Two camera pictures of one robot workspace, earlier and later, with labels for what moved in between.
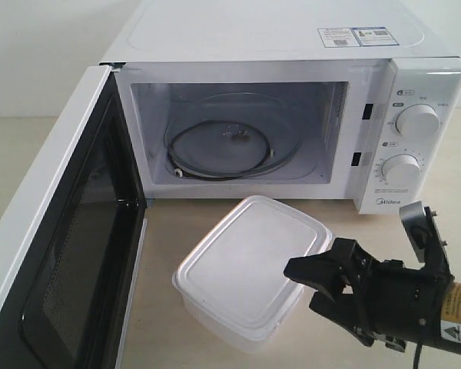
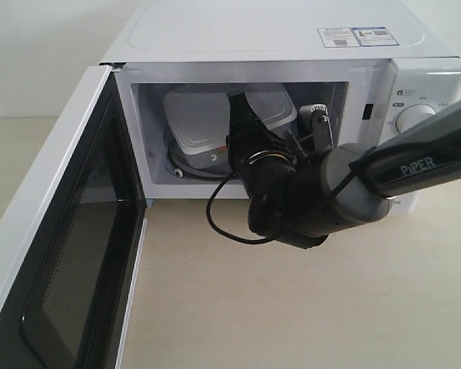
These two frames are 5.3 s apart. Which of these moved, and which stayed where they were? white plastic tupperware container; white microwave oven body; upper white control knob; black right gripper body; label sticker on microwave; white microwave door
Moved: white plastic tupperware container; black right gripper body
Stayed: white microwave door; label sticker on microwave; upper white control knob; white microwave oven body
